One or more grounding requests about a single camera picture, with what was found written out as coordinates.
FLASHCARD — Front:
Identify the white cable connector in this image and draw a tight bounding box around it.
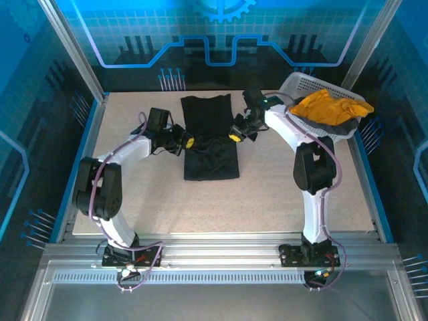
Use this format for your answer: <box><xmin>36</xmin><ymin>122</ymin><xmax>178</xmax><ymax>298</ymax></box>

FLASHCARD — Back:
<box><xmin>120</xmin><ymin>265</ymin><xmax>140</xmax><ymax>279</ymax></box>

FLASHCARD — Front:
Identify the aluminium mounting rail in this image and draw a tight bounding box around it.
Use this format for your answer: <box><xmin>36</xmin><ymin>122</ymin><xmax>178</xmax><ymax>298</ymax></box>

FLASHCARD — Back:
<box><xmin>43</xmin><ymin>233</ymin><xmax>402</xmax><ymax>270</ymax></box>

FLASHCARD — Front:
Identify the grey metal shelf panel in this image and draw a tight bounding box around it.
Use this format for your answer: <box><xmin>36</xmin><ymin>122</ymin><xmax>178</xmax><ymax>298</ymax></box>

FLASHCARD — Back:
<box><xmin>43</xmin><ymin>284</ymin><xmax>401</xmax><ymax>321</ymax></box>

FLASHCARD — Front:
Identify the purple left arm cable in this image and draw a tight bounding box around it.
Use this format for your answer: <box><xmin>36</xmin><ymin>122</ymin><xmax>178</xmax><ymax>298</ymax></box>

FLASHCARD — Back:
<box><xmin>87</xmin><ymin>112</ymin><xmax>165</xmax><ymax>294</ymax></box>

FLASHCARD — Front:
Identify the slotted grey cable duct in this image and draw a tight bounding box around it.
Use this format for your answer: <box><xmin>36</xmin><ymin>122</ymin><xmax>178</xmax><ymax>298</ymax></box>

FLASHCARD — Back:
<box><xmin>53</xmin><ymin>271</ymin><xmax>391</xmax><ymax>285</ymax></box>

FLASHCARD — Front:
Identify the aluminium frame post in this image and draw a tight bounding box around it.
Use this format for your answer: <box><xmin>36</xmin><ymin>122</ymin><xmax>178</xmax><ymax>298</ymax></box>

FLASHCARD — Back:
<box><xmin>340</xmin><ymin>0</ymin><xmax>404</xmax><ymax>91</ymax></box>
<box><xmin>38</xmin><ymin>0</ymin><xmax>110</xmax><ymax>101</ymax></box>

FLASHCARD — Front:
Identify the white plastic laundry basket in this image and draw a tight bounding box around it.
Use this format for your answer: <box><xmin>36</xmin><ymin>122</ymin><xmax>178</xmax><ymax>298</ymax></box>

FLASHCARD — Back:
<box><xmin>279</xmin><ymin>72</ymin><xmax>367</xmax><ymax>140</ymax></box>

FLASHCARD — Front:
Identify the yellow t-shirt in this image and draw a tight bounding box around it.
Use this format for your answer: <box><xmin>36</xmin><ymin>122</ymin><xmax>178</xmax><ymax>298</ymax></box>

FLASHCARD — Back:
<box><xmin>289</xmin><ymin>88</ymin><xmax>375</xmax><ymax>127</ymax></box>

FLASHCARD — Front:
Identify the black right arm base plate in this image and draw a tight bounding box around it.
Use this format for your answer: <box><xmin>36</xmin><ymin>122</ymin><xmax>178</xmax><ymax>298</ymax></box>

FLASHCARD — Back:
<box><xmin>278</xmin><ymin>243</ymin><xmax>342</xmax><ymax>268</ymax></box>

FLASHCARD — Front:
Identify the black t-shirt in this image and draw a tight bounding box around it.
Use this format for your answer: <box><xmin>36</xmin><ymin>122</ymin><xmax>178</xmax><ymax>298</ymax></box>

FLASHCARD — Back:
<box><xmin>180</xmin><ymin>94</ymin><xmax>241</xmax><ymax>181</ymax></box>

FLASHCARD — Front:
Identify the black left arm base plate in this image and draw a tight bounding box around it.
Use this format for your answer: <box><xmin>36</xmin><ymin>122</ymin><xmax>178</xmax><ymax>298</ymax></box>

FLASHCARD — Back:
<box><xmin>101</xmin><ymin>245</ymin><xmax>164</xmax><ymax>268</ymax></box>

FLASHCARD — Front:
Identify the black connector with green light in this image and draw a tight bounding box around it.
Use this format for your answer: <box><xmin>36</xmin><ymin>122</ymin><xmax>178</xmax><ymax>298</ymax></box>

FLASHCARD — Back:
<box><xmin>303</xmin><ymin>269</ymin><xmax>332</xmax><ymax>289</ymax></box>

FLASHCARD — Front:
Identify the blue edge strip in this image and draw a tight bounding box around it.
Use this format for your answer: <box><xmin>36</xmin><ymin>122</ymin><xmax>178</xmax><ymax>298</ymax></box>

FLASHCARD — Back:
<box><xmin>49</xmin><ymin>95</ymin><xmax>101</xmax><ymax>243</ymax></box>
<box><xmin>352</xmin><ymin>128</ymin><xmax>396</xmax><ymax>243</ymax></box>

